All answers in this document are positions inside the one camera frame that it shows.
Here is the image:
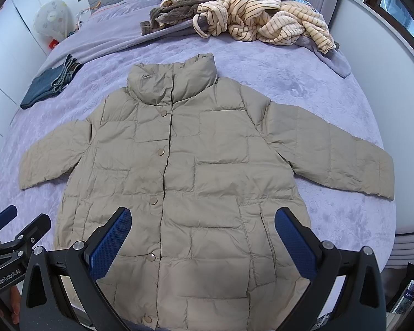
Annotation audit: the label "beige puffer jacket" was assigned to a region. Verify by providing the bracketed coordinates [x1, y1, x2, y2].
[18, 54, 394, 330]

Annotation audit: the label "person's left hand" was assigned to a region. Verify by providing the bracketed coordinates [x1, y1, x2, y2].
[0, 285, 21, 325]

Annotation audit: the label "folded dark blue jeans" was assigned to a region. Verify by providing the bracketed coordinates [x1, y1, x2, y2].
[20, 54, 84, 110]

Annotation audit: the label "grey folded blanket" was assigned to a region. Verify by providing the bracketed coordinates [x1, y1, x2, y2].
[295, 37, 351, 79]

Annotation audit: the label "lavender bedspread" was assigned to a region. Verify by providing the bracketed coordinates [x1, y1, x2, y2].
[0, 0, 396, 266]

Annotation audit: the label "white patterned bag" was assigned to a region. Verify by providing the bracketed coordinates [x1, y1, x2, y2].
[33, 0, 75, 42]

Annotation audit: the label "cream striped garment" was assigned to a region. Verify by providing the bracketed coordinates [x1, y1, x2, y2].
[192, 0, 336, 54]

